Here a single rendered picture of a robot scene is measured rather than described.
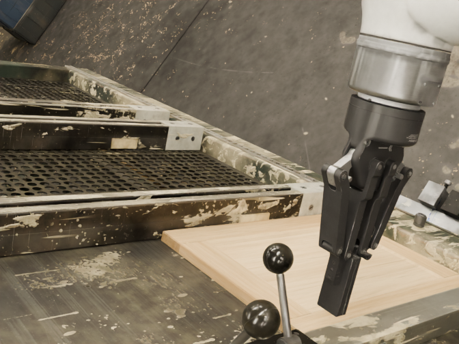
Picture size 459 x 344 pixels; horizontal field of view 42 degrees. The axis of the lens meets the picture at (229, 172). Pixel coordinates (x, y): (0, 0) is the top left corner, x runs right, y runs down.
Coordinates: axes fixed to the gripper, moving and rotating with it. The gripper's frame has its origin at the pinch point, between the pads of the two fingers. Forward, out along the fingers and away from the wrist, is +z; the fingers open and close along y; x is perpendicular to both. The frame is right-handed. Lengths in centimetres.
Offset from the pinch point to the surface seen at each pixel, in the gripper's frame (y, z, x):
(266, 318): -12.7, 0.8, -2.0
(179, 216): 12.1, 11.6, 44.6
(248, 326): -13.7, 2.1, -0.9
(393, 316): 23.0, 11.8, 4.9
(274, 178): 57, 13, 66
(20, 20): 133, 16, 443
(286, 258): -0.3, 0.8, 7.7
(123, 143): 31, 14, 98
